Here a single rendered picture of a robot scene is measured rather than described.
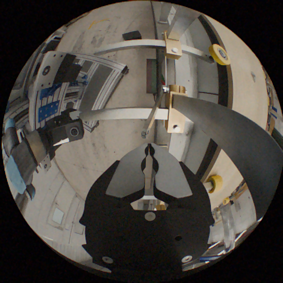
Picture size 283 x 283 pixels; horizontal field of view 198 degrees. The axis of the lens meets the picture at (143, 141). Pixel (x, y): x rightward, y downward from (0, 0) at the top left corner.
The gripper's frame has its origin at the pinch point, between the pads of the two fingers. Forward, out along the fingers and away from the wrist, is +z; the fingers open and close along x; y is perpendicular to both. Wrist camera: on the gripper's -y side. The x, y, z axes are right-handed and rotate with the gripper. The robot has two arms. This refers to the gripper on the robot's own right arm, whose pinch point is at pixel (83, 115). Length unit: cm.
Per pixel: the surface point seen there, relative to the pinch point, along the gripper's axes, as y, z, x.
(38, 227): 238, -168, 174
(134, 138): -8, 83, 54
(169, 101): -28.9, -4.3, -3.8
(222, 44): -50, -7, -33
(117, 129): 15, 83, 40
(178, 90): -31.2, -4.4, -7.1
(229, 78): -50, -6, -17
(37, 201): 236, -71, 147
